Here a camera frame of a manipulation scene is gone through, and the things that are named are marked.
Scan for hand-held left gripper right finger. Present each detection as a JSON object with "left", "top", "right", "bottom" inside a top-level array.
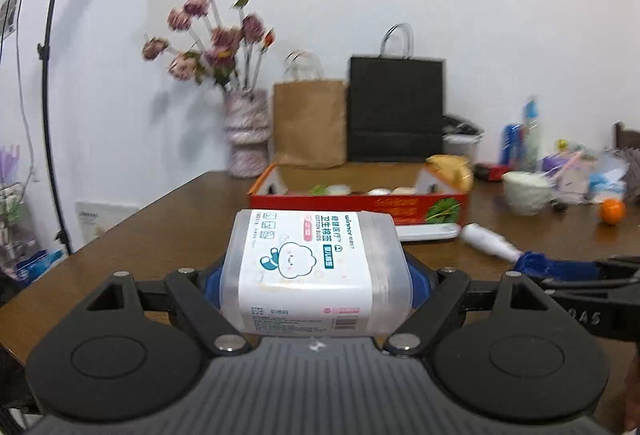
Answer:
[{"left": 382, "top": 255, "right": 549, "bottom": 357}]

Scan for plastic container with black lid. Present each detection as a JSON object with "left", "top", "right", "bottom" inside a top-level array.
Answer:
[{"left": 442, "top": 115, "right": 485, "bottom": 163}]

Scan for brown paper bag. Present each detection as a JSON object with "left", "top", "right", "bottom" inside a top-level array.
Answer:
[{"left": 272, "top": 51, "right": 348, "bottom": 168}]

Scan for clear bottle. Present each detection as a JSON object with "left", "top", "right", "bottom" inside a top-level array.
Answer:
[{"left": 520, "top": 99, "right": 544, "bottom": 172}]

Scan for blue can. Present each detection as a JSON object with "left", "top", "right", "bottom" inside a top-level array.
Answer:
[{"left": 501, "top": 124, "right": 523, "bottom": 164}]

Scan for clear cotton bud container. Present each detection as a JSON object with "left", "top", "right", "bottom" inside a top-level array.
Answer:
[{"left": 220, "top": 209, "right": 412, "bottom": 337}]

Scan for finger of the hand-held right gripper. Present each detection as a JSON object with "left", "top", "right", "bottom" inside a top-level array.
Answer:
[
  {"left": 511, "top": 251, "right": 640, "bottom": 281},
  {"left": 542, "top": 276, "right": 640, "bottom": 301}
]

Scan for purple wall sticker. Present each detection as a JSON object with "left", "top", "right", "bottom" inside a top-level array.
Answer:
[{"left": 0, "top": 145, "right": 21, "bottom": 182}]

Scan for dark wooden chair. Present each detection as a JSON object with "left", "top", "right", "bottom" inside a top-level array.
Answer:
[{"left": 614, "top": 121, "right": 640, "bottom": 203}]

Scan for white spray bottle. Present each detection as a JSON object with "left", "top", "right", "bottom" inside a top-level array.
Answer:
[{"left": 460, "top": 223, "right": 523, "bottom": 263}]

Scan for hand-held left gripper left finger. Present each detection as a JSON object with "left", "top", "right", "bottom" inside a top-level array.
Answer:
[{"left": 87, "top": 265, "right": 251, "bottom": 357}]

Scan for wall poster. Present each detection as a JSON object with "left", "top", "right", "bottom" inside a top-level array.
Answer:
[{"left": 0, "top": 0, "right": 22, "bottom": 38}]

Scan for yellow mug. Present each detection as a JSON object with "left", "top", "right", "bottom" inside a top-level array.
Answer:
[{"left": 425, "top": 155, "right": 475, "bottom": 192}]

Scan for orange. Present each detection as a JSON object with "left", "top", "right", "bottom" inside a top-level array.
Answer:
[{"left": 600, "top": 198, "right": 627, "bottom": 226}]

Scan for blue packets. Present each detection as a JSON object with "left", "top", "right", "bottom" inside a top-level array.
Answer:
[{"left": 15, "top": 250, "right": 66, "bottom": 284}]

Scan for dried pink roses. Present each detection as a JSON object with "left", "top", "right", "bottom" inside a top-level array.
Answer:
[{"left": 141, "top": 0, "right": 277, "bottom": 92}]

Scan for white flat case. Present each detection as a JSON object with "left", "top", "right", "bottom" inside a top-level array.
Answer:
[{"left": 397, "top": 223, "right": 462, "bottom": 243}]

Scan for speckled pink vase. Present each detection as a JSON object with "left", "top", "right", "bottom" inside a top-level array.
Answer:
[{"left": 223, "top": 89, "right": 272, "bottom": 179}]

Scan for red cardboard box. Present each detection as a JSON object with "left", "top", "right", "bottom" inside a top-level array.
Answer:
[{"left": 248, "top": 161, "right": 471, "bottom": 227}]

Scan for red small box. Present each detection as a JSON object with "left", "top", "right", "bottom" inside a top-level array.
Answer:
[{"left": 475, "top": 163, "right": 511, "bottom": 182}]

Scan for blue tissue pack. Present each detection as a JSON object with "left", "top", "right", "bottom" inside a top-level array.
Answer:
[{"left": 590, "top": 165, "right": 628, "bottom": 204}]

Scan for wire rack with bottles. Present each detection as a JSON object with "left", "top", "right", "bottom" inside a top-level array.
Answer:
[{"left": 0, "top": 182, "right": 31, "bottom": 262}]

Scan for white flat panel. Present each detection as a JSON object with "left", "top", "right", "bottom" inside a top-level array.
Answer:
[{"left": 75, "top": 201, "right": 138, "bottom": 244}]

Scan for black paper bag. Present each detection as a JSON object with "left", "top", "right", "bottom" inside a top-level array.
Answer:
[{"left": 347, "top": 22, "right": 446, "bottom": 163}]

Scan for white bowl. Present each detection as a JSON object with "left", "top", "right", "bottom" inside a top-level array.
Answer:
[{"left": 502, "top": 171, "right": 551, "bottom": 216}]

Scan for white cube box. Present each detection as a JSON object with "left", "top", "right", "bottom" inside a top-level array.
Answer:
[{"left": 557, "top": 170, "right": 591, "bottom": 204}]

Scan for black hanging cable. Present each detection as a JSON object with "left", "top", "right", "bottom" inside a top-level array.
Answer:
[{"left": 12, "top": 0, "right": 37, "bottom": 176}]

